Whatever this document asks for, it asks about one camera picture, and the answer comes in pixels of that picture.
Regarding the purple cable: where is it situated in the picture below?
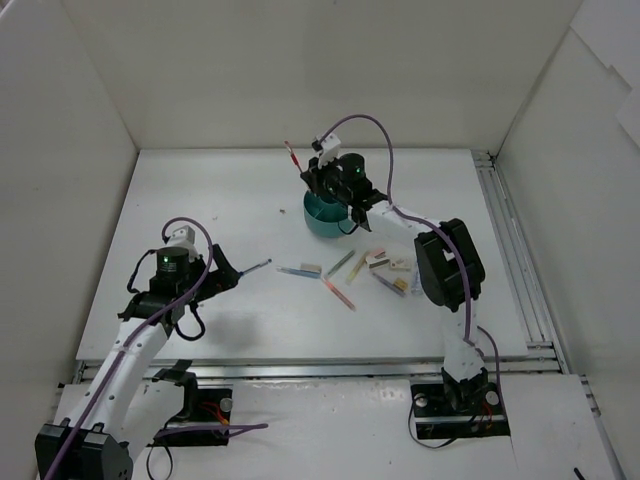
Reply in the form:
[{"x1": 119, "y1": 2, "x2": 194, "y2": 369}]
[
  {"x1": 44, "y1": 217, "x2": 269, "y2": 480},
  {"x1": 319, "y1": 113, "x2": 504, "y2": 396}
]

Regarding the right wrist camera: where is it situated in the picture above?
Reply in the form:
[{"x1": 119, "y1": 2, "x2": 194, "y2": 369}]
[{"x1": 312, "y1": 133, "x2": 341, "y2": 169}]

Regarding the yellow highlighter pen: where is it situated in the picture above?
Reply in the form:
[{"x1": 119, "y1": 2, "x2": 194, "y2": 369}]
[{"x1": 345, "y1": 251, "x2": 369, "y2": 285}]

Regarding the small white eraser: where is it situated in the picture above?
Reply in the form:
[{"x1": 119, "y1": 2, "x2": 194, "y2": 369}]
[{"x1": 389, "y1": 257, "x2": 412, "y2": 271}]

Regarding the orange pen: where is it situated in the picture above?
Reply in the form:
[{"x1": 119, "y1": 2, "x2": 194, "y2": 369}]
[{"x1": 321, "y1": 277, "x2": 356, "y2": 311}]

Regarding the clear spray bottle blue cap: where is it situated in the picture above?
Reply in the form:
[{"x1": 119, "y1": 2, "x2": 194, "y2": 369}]
[{"x1": 410, "y1": 265, "x2": 423, "y2": 296}]

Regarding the aluminium rail front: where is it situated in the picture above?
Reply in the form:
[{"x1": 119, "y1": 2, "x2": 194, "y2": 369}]
[{"x1": 74, "y1": 357, "x2": 561, "y2": 381}]

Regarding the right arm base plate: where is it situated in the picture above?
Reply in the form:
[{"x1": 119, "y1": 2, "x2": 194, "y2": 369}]
[{"x1": 409, "y1": 382, "x2": 511, "y2": 448}]

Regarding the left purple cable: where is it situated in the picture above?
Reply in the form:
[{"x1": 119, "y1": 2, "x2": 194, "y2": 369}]
[{"x1": 44, "y1": 217, "x2": 269, "y2": 480}]

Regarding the light blue pen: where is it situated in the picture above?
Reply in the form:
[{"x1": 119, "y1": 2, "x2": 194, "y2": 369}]
[{"x1": 276, "y1": 266, "x2": 321, "y2": 279}]

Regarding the red pen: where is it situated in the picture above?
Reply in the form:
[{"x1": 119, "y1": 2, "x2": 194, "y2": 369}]
[{"x1": 283, "y1": 140, "x2": 303, "y2": 173}]

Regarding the beige eraser block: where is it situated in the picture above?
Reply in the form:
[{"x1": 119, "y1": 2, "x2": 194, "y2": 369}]
[{"x1": 300, "y1": 263, "x2": 322, "y2": 274}]

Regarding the aluminium rail right side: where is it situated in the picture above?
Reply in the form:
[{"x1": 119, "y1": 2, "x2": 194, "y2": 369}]
[{"x1": 472, "y1": 151, "x2": 570, "y2": 374}]

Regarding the purple pen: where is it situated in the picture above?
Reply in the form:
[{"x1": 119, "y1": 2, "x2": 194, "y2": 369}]
[{"x1": 371, "y1": 272, "x2": 406, "y2": 298}]

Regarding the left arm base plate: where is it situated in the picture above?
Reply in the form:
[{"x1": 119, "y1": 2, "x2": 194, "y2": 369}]
[{"x1": 148, "y1": 386, "x2": 233, "y2": 447}]

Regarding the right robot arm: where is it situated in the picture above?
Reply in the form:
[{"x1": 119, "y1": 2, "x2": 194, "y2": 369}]
[{"x1": 300, "y1": 153, "x2": 488, "y2": 413}]

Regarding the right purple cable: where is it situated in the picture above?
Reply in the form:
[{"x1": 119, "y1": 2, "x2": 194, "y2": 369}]
[{"x1": 319, "y1": 113, "x2": 504, "y2": 396}]

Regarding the pink white stapler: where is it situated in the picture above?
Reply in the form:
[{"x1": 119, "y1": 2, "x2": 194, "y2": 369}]
[{"x1": 365, "y1": 248, "x2": 390, "y2": 270}]

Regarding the small yellow staple box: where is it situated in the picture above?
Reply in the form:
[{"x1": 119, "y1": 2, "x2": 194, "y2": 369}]
[{"x1": 394, "y1": 278, "x2": 408, "y2": 291}]

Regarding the grey green pen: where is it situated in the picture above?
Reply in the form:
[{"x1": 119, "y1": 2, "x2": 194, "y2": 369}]
[{"x1": 326, "y1": 249, "x2": 356, "y2": 277}]

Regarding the teal round organizer container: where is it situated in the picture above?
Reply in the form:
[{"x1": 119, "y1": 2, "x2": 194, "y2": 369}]
[{"x1": 303, "y1": 191, "x2": 355, "y2": 239}]

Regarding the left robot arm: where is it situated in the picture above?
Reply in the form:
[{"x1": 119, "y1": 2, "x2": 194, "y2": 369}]
[{"x1": 35, "y1": 244, "x2": 241, "y2": 479}]

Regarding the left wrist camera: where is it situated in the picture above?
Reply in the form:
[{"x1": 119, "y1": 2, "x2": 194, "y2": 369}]
[{"x1": 167, "y1": 225, "x2": 195, "y2": 250}]

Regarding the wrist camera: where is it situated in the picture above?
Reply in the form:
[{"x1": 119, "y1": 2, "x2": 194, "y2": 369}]
[
  {"x1": 312, "y1": 133, "x2": 341, "y2": 169},
  {"x1": 167, "y1": 225, "x2": 195, "y2": 250}
]

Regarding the aluminium rail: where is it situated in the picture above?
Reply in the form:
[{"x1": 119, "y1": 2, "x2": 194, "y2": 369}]
[
  {"x1": 74, "y1": 357, "x2": 561, "y2": 381},
  {"x1": 472, "y1": 151, "x2": 570, "y2": 374}
]

